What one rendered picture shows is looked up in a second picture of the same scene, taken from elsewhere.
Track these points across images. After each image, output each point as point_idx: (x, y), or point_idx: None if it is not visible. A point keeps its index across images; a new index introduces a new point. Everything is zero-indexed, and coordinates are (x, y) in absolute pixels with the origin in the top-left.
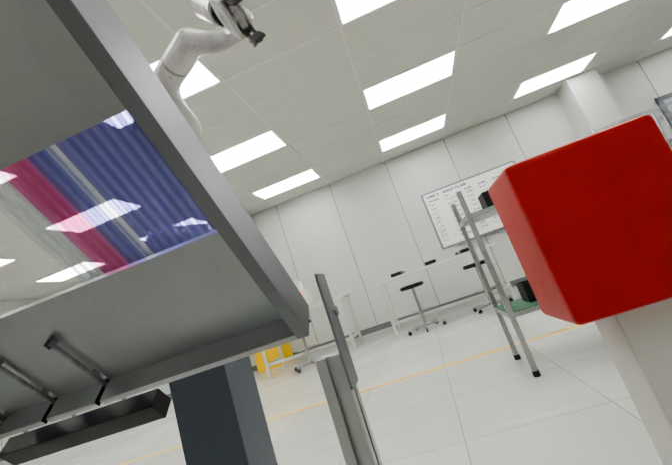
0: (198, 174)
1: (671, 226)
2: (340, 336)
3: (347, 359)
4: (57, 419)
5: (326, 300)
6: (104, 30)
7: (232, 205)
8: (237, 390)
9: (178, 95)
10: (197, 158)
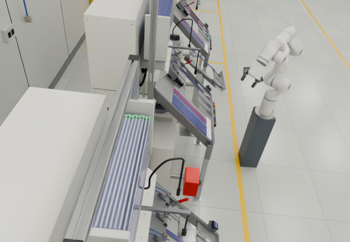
0: (185, 127)
1: (183, 187)
2: (208, 153)
3: (207, 156)
4: None
5: (207, 149)
6: (174, 114)
7: (193, 130)
8: (258, 129)
9: (289, 41)
10: (187, 125)
